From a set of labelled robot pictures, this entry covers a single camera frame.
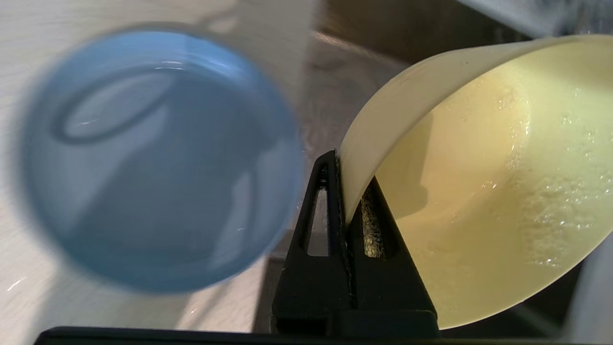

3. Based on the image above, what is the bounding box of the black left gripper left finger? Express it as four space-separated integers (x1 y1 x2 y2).
270 149 355 335

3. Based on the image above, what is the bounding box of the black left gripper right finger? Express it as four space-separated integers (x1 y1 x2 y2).
347 176 440 338

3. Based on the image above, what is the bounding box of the yellow-green bowl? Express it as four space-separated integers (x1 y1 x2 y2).
338 34 613 330

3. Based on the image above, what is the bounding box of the stainless steel sink basin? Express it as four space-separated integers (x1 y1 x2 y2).
254 0 613 336

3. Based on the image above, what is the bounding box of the blue-grey plate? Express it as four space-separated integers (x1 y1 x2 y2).
19 26 305 294

